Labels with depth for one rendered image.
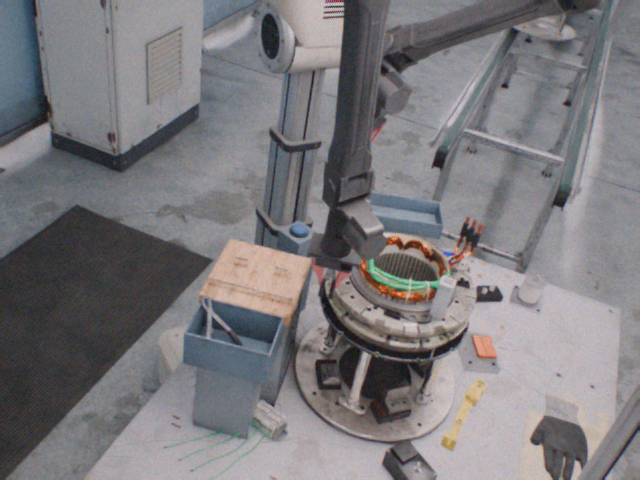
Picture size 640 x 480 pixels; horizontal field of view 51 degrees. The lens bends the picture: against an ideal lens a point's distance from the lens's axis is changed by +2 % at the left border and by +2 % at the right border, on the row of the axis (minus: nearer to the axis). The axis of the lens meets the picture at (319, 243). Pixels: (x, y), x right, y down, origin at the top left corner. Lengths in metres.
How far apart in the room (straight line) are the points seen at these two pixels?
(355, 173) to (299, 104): 0.55
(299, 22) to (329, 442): 0.90
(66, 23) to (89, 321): 1.43
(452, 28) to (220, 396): 0.85
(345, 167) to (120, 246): 2.17
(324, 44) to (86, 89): 2.18
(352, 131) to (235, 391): 0.60
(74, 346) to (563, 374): 1.75
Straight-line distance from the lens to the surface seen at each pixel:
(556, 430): 1.68
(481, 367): 1.74
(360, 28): 0.98
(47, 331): 2.79
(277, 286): 1.39
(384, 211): 1.75
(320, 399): 1.54
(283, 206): 1.76
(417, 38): 1.40
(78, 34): 3.46
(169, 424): 1.50
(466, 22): 1.35
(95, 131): 3.65
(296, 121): 1.64
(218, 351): 1.28
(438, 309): 1.34
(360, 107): 1.04
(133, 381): 2.60
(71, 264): 3.08
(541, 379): 1.81
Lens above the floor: 1.98
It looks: 37 degrees down
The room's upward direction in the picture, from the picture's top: 11 degrees clockwise
